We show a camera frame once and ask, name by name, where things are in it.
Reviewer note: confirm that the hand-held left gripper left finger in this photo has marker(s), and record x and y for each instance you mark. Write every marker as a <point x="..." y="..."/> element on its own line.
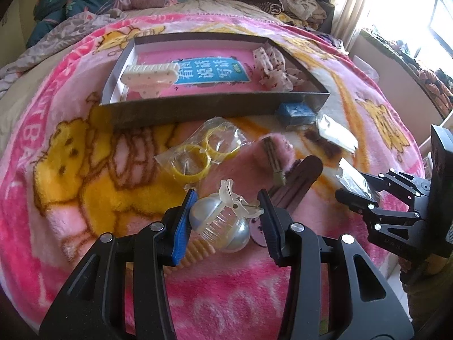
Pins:
<point x="182" y="226"/>

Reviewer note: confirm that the purple round hair accessory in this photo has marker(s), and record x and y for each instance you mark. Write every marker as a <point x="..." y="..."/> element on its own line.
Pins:
<point x="257" y="234"/>

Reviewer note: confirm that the white comb hair clip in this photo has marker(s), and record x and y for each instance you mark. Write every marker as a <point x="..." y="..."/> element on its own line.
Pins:
<point x="148" y="74"/>

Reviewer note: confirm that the beige curtain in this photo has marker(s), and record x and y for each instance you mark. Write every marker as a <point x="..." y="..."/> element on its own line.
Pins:
<point x="354" y="7"/>

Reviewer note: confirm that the white earring card packet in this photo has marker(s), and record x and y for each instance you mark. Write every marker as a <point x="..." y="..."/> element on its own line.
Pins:
<point x="336" y="132"/>

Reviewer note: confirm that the small blue box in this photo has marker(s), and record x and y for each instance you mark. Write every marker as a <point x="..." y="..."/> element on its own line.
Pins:
<point x="295" y="113"/>

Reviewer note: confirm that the orange plaid cloth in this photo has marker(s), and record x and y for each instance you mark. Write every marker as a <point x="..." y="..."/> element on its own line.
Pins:
<point x="437" y="85"/>

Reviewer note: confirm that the mauve duckbill hair clip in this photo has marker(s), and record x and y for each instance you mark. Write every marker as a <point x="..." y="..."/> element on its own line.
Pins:
<point x="300" y="179"/>

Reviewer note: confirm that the brown furry hair clip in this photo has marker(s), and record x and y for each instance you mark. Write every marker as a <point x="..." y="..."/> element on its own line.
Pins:
<point x="324" y="148"/>

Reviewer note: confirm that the clear plastic jewelry packet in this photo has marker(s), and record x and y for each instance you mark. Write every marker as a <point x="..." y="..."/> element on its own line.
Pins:
<point x="355" y="179"/>

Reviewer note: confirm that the grey cardboard box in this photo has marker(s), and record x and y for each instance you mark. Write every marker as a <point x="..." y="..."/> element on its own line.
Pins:
<point x="212" y="109"/>

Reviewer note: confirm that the window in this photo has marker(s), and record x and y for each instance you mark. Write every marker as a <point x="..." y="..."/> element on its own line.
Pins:
<point x="407" y="3"/>

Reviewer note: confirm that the grey lilac floral sheet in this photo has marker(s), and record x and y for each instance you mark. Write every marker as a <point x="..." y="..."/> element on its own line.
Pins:
<point x="42" y="42"/>

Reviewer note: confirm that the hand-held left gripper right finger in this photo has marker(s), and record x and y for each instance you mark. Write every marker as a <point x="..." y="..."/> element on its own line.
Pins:
<point x="269" y="226"/>

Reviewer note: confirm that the clear packet of yellow rings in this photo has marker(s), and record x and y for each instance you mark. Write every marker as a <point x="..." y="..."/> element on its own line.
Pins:
<point x="187" y="164"/>

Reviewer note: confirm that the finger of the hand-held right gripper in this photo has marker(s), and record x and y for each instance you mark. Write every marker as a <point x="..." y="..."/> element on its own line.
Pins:
<point x="400" y="181"/>
<point x="357" y="200"/>

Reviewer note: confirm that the pink printed bear blanket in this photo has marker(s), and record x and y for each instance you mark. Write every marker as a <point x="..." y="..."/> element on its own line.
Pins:
<point x="88" y="184"/>

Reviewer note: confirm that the pink fluffy hair clip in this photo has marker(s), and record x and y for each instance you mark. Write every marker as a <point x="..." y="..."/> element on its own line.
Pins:
<point x="283" y="147"/>

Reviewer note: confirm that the translucent claw hair clip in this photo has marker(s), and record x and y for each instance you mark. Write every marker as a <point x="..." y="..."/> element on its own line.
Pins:
<point x="230" y="202"/>

